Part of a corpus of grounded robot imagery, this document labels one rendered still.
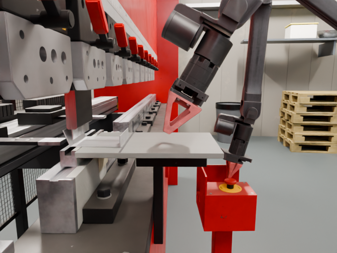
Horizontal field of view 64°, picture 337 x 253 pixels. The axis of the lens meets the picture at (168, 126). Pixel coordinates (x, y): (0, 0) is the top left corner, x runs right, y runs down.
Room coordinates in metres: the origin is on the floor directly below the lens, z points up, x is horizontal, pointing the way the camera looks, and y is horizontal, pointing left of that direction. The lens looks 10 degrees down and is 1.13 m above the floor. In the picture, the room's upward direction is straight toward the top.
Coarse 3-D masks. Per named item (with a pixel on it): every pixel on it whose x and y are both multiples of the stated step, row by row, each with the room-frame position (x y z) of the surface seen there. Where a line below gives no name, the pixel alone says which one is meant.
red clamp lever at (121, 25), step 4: (116, 24) 0.62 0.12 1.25; (120, 24) 0.62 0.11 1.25; (116, 28) 0.62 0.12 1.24; (120, 28) 0.62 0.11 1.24; (124, 28) 0.63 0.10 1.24; (116, 32) 0.63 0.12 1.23; (120, 32) 0.63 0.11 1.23; (124, 32) 0.63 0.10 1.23; (116, 36) 0.64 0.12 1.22; (120, 36) 0.64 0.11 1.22; (124, 36) 0.64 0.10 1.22; (120, 40) 0.65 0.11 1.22; (124, 40) 0.65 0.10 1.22; (120, 44) 0.66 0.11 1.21; (124, 44) 0.66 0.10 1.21; (124, 48) 0.67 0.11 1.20; (116, 52) 0.69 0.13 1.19; (120, 52) 0.68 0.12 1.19; (124, 52) 0.68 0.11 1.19; (128, 52) 0.68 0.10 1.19; (120, 56) 0.69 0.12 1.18; (124, 56) 0.69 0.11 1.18; (128, 56) 0.69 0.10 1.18
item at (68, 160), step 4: (88, 132) 0.63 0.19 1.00; (92, 132) 0.64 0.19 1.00; (100, 132) 0.64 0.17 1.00; (88, 136) 0.61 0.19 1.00; (64, 148) 0.48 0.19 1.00; (68, 148) 0.49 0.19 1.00; (72, 148) 0.51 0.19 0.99; (60, 152) 0.47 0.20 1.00; (64, 152) 0.47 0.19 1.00; (68, 152) 0.49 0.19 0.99; (72, 152) 0.47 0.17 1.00; (60, 156) 0.47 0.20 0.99; (64, 156) 0.47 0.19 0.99; (68, 156) 0.47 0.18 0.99; (72, 156) 0.47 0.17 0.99; (60, 160) 0.47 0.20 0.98; (64, 160) 0.47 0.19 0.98; (68, 160) 0.47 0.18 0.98; (72, 160) 0.47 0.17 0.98; (76, 160) 0.47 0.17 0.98; (64, 164) 0.47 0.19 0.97; (68, 164) 0.47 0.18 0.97; (72, 164) 0.47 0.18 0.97; (76, 164) 0.47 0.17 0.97
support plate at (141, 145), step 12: (108, 132) 0.63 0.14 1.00; (120, 132) 0.63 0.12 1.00; (132, 144) 0.51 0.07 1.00; (144, 144) 0.51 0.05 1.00; (156, 144) 0.51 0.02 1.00; (168, 144) 0.51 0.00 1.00; (180, 144) 0.51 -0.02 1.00; (192, 144) 0.51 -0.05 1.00; (204, 144) 0.51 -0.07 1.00; (216, 144) 0.51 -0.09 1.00; (84, 156) 0.45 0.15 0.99; (96, 156) 0.45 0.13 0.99; (108, 156) 0.45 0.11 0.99; (120, 156) 0.45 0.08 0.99; (132, 156) 0.45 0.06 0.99; (144, 156) 0.45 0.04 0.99; (156, 156) 0.45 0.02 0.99; (168, 156) 0.45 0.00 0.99; (180, 156) 0.45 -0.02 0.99; (192, 156) 0.45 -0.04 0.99; (204, 156) 0.45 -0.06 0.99; (216, 156) 0.45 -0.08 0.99
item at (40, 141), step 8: (0, 128) 0.57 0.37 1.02; (0, 136) 0.57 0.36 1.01; (0, 144) 0.52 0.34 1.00; (8, 144) 0.52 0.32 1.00; (16, 144) 0.52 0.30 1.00; (24, 144) 0.52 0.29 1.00; (32, 144) 0.52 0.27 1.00; (40, 144) 0.52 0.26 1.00; (48, 144) 0.52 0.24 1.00; (56, 144) 0.52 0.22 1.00
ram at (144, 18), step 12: (120, 0) 0.82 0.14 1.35; (132, 0) 1.07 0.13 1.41; (144, 0) 1.53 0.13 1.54; (108, 12) 0.66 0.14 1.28; (132, 12) 1.06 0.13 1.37; (144, 12) 1.53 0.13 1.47; (144, 24) 1.51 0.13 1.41; (156, 24) 2.68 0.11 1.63; (132, 36) 1.05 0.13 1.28; (144, 36) 1.50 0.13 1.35; (156, 36) 2.67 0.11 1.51; (144, 48) 1.49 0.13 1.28; (156, 48) 2.65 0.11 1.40; (156, 60) 2.64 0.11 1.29
